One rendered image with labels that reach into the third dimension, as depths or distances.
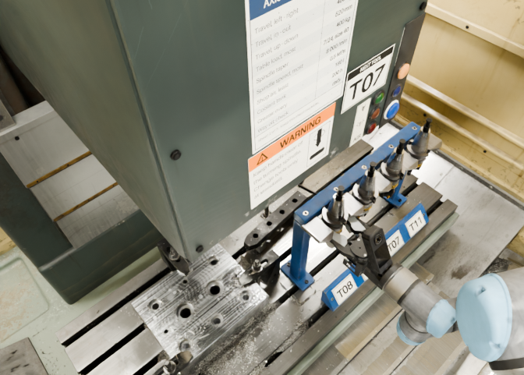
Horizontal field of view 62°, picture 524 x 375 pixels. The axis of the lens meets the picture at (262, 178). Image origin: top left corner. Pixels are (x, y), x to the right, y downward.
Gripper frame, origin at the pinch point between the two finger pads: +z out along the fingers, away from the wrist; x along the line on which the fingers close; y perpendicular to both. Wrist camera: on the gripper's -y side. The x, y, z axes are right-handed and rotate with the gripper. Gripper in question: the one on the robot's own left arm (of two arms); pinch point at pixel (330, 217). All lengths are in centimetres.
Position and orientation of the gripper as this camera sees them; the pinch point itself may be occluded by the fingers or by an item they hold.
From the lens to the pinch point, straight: 110.2
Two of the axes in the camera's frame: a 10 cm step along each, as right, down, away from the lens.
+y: 0.0, 6.2, 7.8
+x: 7.5, -5.2, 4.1
